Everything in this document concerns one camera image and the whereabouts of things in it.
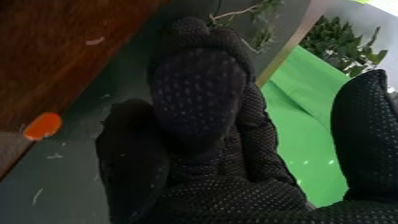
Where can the long green sprig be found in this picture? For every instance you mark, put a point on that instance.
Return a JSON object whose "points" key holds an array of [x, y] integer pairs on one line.
{"points": [[260, 20]]}

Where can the leafy green plant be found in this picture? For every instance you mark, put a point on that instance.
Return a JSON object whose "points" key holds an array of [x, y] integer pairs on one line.
{"points": [[344, 43]]}

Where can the dark mat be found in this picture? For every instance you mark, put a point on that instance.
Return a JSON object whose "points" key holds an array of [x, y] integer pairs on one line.
{"points": [[65, 173]]}

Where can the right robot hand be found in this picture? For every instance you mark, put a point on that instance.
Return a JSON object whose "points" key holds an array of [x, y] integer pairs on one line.
{"points": [[202, 110]]}

